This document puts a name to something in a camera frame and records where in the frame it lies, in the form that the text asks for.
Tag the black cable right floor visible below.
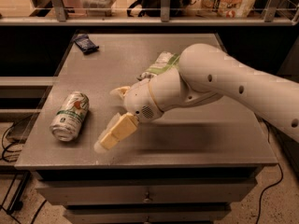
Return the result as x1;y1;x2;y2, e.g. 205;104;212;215
254;162;284;224

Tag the clear plastic container background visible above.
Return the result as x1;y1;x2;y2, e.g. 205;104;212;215
80;0;116;17

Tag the metal shelf rail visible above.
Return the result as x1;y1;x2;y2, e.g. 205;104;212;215
0;0;299;26

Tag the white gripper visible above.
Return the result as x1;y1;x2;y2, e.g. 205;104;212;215
94;68;184;153

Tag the green chip bag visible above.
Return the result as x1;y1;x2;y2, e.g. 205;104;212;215
137;51;179;80

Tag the lower drawer with knob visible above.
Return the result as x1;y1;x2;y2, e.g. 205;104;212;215
64;204;231;224

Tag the black bag background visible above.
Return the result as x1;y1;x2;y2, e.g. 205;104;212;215
126;0;195;17

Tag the blue rxbar blueberry bar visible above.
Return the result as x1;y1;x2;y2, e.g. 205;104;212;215
74;34;99;55

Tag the black cables left floor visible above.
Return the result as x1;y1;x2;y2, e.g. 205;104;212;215
0;115;48;224

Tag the drawer with knob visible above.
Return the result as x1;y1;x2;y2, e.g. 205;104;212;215
36;178;256;206
64;204;231;224

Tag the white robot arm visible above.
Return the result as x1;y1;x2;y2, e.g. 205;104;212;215
94;44;299;153

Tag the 7up soda can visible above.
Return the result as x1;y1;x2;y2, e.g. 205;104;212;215
50;91;90;142

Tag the upper drawer with knob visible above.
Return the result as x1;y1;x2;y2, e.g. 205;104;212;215
36;178;256;206

